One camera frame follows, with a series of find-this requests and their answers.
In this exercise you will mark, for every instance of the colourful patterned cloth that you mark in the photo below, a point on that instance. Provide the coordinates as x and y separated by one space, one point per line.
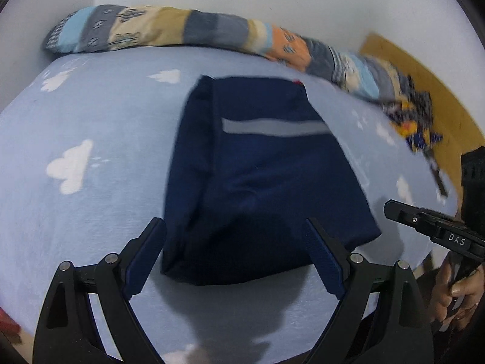
416 129

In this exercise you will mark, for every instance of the red object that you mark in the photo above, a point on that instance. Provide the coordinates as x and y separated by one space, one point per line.
7 322

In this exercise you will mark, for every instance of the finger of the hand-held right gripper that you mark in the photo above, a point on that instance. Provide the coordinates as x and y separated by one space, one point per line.
407 216

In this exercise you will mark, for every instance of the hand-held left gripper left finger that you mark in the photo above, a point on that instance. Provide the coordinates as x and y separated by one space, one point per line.
142 261

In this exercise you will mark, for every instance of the blue cloud print bed sheet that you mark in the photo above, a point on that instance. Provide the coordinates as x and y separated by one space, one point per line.
94 204

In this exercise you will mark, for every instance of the navy jacket with red collar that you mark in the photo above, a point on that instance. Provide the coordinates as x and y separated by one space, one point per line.
265 182

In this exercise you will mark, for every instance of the patchwork quilt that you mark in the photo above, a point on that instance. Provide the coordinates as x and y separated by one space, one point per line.
170 26

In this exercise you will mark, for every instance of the person's right hand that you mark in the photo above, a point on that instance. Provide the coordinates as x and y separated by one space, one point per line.
441 299

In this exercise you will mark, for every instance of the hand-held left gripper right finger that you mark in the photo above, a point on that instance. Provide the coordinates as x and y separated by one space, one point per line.
326 265

